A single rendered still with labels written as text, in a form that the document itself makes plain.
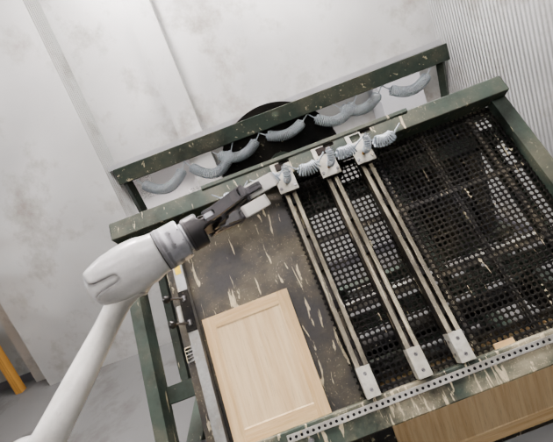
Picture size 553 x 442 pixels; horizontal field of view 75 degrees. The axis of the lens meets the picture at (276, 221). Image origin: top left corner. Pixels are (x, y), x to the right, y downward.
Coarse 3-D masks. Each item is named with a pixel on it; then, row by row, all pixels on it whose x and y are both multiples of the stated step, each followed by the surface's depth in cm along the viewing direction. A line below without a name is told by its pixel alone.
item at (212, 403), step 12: (180, 276) 180; (180, 288) 178; (192, 300) 179; (192, 336) 169; (192, 348) 167; (204, 348) 168; (204, 360) 165; (204, 372) 163; (204, 384) 161; (204, 396) 159; (216, 396) 160; (216, 408) 157; (216, 420) 155; (216, 432) 154
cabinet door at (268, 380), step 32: (224, 320) 172; (256, 320) 170; (288, 320) 168; (224, 352) 167; (256, 352) 165; (288, 352) 163; (224, 384) 162; (256, 384) 160; (288, 384) 159; (320, 384) 157; (256, 416) 156; (288, 416) 154; (320, 416) 153
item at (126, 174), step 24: (432, 48) 221; (384, 72) 222; (408, 72) 223; (312, 96) 221; (336, 96) 222; (264, 120) 222; (288, 120) 223; (192, 144) 221; (216, 144) 222; (120, 168) 221; (144, 168) 222
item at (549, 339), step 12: (552, 336) 148; (516, 348) 149; (528, 348) 148; (492, 360) 148; (504, 360) 148; (456, 372) 148; (468, 372) 148; (420, 384) 149; (432, 384) 148; (396, 396) 148; (408, 396) 148; (360, 408) 148; (372, 408) 148; (336, 420) 148; (348, 420) 148; (300, 432) 148; (312, 432) 148
